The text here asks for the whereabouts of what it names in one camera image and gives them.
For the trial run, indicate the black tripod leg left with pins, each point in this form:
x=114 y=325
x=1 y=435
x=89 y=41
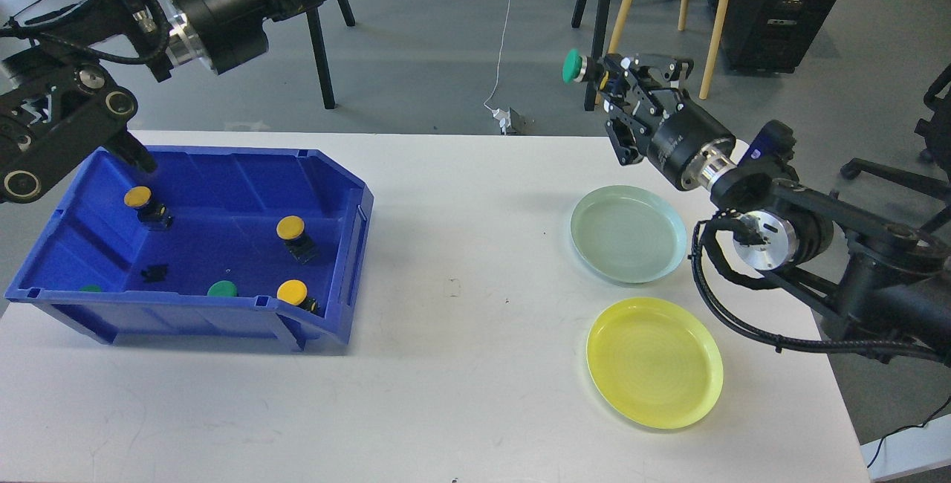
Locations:
x=314 y=26

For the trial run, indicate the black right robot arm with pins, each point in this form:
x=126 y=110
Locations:
x=879 y=287

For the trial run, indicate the black office chair base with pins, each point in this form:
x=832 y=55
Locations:
x=936 y=134

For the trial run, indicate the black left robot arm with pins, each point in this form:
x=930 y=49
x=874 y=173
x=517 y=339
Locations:
x=63 y=104

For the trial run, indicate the wooden leg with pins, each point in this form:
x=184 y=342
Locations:
x=714 y=45
x=624 y=7

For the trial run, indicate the white power adapter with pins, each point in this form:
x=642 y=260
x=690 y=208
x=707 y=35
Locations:
x=510 y=122

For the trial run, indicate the light green plate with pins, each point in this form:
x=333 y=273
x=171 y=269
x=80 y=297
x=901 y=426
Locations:
x=628 y=235

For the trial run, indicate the yellow button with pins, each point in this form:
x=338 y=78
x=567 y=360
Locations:
x=151 y=213
x=292 y=231
x=295 y=292

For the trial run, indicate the yellow plate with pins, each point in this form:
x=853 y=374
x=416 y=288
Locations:
x=655 y=363

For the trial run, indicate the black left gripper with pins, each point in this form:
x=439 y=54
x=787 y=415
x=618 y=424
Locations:
x=225 y=34

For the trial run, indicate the black stand leg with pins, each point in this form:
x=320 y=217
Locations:
x=598 y=7

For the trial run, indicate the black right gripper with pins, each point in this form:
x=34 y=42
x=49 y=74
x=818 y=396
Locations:
x=659 y=122

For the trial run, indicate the wooden leg right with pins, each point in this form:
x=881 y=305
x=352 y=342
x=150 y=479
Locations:
x=714 y=45

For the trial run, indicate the blue plastic storage bin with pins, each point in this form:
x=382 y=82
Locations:
x=226 y=203

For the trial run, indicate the wooden leg left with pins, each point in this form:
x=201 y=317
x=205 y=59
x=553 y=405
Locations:
x=624 y=7

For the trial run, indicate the small black part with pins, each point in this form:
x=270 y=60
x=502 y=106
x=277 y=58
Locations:
x=155 y=273

